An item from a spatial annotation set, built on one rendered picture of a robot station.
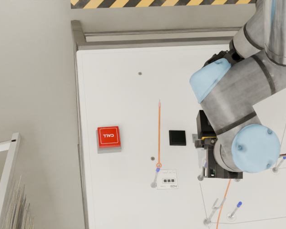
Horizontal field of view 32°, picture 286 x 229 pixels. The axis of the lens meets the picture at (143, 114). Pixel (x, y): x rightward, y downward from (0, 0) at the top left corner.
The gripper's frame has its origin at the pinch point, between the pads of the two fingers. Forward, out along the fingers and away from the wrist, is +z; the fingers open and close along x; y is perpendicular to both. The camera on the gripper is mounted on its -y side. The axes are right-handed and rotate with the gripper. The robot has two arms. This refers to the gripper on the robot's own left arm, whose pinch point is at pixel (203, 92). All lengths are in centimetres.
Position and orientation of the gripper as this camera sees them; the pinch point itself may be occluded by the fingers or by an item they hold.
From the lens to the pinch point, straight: 125.5
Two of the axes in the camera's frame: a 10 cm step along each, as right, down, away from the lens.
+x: 6.6, 7.5, -1.0
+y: -6.2, 4.6, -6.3
